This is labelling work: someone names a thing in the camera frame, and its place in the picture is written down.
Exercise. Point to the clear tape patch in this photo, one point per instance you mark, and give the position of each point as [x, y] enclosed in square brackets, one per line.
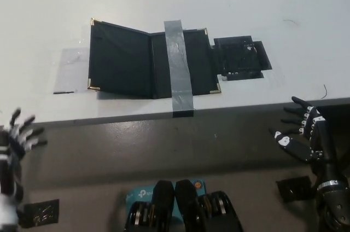
[71, 70]

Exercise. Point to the thin black tape sliver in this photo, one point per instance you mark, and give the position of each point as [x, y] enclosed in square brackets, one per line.
[63, 92]

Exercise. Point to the black tape square on floor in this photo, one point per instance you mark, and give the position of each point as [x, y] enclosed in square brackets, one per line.
[295, 189]
[39, 213]

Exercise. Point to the black tape patch on desk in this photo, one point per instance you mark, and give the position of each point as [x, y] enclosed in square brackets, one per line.
[238, 57]

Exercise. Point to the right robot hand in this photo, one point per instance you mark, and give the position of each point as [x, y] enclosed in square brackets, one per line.
[311, 133]

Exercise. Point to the black diary with gold corners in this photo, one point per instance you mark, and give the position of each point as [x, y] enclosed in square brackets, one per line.
[120, 62]

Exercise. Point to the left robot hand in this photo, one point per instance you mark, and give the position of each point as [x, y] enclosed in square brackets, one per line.
[20, 140]

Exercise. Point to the grey duct tape strip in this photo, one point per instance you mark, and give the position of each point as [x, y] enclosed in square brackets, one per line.
[177, 62]

